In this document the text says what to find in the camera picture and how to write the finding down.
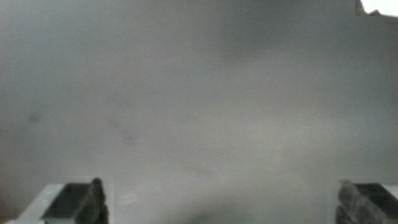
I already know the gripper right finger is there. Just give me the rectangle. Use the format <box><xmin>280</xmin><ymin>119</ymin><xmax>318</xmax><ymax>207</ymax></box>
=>
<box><xmin>335</xmin><ymin>181</ymin><xmax>398</xmax><ymax>224</ymax></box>

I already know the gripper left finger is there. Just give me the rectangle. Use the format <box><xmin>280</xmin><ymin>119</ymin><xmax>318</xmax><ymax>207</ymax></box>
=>
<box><xmin>23</xmin><ymin>178</ymin><xmax>108</xmax><ymax>224</ymax></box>

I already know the white drawer cabinet frame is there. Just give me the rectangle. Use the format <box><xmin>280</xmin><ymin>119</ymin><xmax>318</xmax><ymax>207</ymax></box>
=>
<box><xmin>0</xmin><ymin>0</ymin><xmax>398</xmax><ymax>224</ymax></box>

